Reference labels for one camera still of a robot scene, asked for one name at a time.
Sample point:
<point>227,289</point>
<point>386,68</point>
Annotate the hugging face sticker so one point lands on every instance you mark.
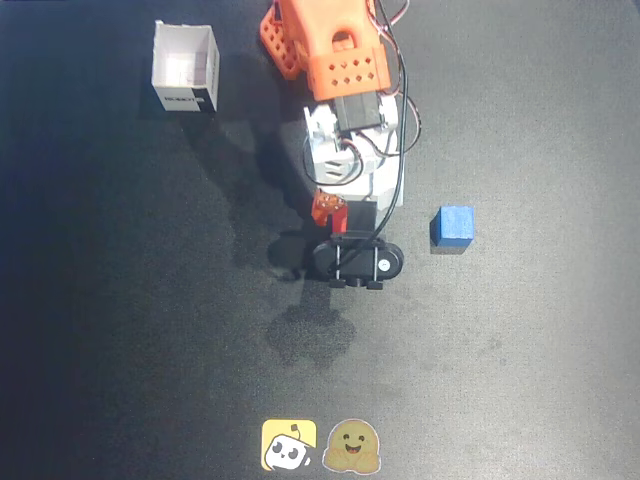
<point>351,446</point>

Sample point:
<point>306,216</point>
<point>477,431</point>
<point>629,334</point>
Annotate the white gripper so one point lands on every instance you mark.
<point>327,209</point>

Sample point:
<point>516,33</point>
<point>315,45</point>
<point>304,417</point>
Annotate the yellow robot sticker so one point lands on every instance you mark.
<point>287,445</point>

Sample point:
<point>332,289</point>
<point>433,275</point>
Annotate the red cube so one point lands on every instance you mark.
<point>340,220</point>

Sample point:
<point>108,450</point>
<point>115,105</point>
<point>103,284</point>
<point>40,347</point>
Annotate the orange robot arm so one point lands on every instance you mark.
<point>325,30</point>

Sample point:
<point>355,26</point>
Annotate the blue cube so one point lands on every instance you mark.
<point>454,226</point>

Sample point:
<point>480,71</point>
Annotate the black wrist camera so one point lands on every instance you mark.
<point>360,261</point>

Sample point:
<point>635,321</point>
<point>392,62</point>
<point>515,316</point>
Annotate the white cardboard box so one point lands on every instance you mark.
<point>185,65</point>

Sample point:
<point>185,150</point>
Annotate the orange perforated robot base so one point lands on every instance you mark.
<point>280,47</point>

